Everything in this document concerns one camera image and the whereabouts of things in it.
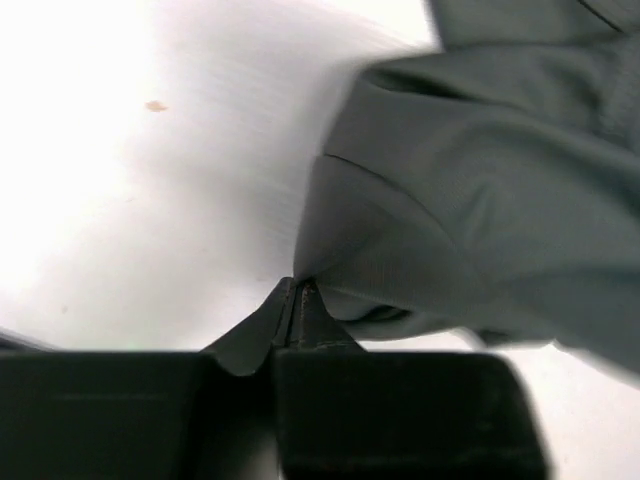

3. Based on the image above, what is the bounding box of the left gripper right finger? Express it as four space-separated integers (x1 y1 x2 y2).
272 283 550 479

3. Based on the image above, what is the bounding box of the dark grey t shirt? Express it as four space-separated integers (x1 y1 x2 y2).
293 1 639 372

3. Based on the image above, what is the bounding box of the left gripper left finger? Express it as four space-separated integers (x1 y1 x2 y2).
1 279 292 479

